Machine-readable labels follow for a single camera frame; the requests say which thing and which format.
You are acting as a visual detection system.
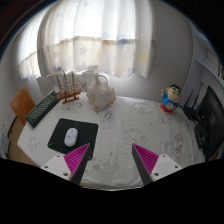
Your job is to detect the black computer monitor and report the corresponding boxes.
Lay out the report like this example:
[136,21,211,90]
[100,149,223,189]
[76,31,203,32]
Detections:
[196,85,224,162]

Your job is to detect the white ceramic jug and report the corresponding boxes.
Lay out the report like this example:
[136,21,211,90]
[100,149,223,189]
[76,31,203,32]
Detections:
[85,73,117,112]

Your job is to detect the black computer keyboard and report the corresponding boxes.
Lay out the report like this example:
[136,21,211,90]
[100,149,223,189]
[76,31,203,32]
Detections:
[25,89,63,129]

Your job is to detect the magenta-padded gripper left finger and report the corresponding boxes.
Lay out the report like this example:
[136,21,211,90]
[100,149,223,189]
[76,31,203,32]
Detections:
[41,143,92,186]

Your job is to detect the black router with antennas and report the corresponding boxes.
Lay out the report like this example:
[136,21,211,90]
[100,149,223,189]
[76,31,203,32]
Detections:
[182,89,204,123]

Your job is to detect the white cartoon-print tablecloth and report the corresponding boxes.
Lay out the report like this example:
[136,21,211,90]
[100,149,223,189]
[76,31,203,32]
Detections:
[17,95,206,191]

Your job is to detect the black mouse pad green lines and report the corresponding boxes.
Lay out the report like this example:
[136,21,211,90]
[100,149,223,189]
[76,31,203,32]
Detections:
[47,117,100,160]

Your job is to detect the white radiator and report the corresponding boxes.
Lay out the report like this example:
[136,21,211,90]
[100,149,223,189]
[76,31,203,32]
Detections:
[35,68,99,98]

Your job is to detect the orange wooden chair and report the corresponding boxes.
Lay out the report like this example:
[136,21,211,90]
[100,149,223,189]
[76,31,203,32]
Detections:
[9,86,37,127]

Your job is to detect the white wall shelf unit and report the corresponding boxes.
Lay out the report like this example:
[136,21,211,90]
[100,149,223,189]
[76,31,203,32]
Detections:
[189,19,224,111]

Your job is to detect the white cartoon-print computer mouse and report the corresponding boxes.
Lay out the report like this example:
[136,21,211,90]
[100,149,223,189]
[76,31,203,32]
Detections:
[63,127,79,148]

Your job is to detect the cartoon boy figurine blue shirt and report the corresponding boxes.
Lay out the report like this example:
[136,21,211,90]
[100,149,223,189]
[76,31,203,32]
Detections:
[159,83,183,114]

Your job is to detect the wooden model sailing ship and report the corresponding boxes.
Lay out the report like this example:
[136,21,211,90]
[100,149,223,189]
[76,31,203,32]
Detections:
[55,70,85,104]

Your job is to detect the white sheer printed curtain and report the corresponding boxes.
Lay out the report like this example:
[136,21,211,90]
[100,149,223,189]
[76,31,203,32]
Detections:
[16,0,155,82]

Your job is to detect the black box device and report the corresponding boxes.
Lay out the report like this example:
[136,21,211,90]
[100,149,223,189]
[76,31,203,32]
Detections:
[194,123,209,149]

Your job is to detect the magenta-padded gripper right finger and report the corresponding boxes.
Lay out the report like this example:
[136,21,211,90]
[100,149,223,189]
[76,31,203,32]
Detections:
[131,143,184,186]

